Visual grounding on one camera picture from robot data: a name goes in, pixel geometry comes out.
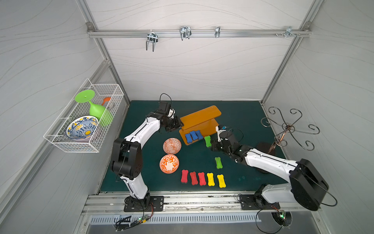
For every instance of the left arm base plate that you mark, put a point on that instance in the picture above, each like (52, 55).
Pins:
(156, 203)

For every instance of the right metal bracket hook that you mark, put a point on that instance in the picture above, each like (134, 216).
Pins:
(288, 33)

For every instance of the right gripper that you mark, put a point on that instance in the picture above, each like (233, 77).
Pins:
(217, 143)

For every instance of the blue yellow ceramic bowl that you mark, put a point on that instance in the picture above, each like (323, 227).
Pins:
(82, 128)

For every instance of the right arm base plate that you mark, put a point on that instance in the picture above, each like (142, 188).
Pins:
(255, 202)

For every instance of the metal scroll hook stand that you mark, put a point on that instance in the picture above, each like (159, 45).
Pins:
(287, 129)

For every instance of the green plastic wine glass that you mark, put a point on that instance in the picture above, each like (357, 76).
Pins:
(100, 112)

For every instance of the orange utensil in basket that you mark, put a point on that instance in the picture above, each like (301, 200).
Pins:
(105, 100)

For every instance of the red eraser top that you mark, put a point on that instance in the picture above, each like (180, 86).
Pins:
(202, 180)
(194, 180)

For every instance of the green eraser bottom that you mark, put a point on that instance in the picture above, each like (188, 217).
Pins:
(208, 141)
(219, 164)

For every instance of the aluminium crossbar rail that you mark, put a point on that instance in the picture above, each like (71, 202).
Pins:
(209, 33)

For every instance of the pink eraser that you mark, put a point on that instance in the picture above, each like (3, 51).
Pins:
(184, 177)

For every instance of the double prong metal hook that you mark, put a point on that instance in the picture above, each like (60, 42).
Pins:
(152, 39)

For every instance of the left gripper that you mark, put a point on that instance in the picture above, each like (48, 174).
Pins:
(175, 123)

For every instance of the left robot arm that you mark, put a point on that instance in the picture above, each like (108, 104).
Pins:
(127, 159)

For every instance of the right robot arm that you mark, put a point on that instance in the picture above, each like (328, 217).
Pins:
(304, 184)

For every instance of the white wire basket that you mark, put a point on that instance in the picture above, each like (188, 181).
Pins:
(56, 134)

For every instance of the looped metal hook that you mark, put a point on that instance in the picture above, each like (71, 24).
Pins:
(185, 32)

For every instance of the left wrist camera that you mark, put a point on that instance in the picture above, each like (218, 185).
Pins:
(165, 109)

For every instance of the orange floral pattern bowl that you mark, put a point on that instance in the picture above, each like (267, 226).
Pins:
(169, 164)

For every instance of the orange wooden two-tier shelf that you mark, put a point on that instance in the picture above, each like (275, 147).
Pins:
(203, 120)

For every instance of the white vent strip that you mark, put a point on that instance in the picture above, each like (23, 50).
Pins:
(177, 218)

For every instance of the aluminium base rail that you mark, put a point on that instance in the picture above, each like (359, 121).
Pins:
(174, 202)

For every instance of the small metal hook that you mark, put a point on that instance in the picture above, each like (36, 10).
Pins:
(217, 31)

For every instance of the yellow eraser top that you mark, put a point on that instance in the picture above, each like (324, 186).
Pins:
(210, 177)
(221, 179)

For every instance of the orange geometric pattern bowl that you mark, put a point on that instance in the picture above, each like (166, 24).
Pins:
(172, 146)

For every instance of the blue eraser bottom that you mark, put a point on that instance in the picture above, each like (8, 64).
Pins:
(188, 138)
(199, 135)
(194, 135)

